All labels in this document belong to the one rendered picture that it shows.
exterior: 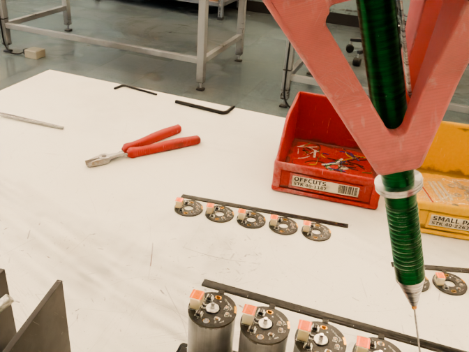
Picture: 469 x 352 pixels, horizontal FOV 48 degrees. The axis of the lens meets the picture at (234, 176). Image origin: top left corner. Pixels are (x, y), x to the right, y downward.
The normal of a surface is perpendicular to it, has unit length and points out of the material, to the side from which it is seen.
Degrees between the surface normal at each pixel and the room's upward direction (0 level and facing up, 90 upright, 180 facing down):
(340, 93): 109
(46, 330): 90
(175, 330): 0
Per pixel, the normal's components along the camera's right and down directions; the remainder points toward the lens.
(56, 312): 0.98, 0.15
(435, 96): 0.03, 0.61
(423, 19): -0.02, 0.42
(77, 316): 0.07, -0.87
